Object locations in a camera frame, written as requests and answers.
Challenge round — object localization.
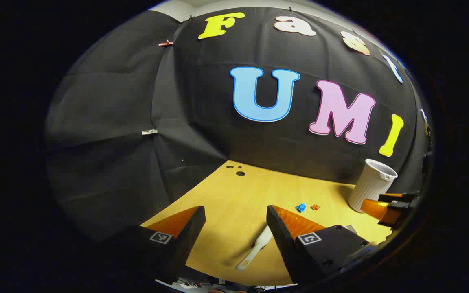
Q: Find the wooden desktop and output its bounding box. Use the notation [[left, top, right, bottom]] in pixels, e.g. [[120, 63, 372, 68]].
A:
[[141, 160, 394, 286]]

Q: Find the white ribbed garbage bin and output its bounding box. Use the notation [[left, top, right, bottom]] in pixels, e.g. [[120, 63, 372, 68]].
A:
[[348, 159, 398, 213]]

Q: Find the small white broom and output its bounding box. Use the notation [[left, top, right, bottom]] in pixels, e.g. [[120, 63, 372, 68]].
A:
[[235, 225, 274, 271]]

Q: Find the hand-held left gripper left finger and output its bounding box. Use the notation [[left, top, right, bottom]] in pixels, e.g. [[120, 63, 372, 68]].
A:
[[96, 206, 206, 285]]

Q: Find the black backdrop cloth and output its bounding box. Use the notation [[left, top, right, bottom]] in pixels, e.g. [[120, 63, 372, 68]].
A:
[[44, 6, 432, 241]]

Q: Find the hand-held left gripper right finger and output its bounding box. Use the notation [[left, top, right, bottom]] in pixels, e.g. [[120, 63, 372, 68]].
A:
[[266, 205, 370, 284]]

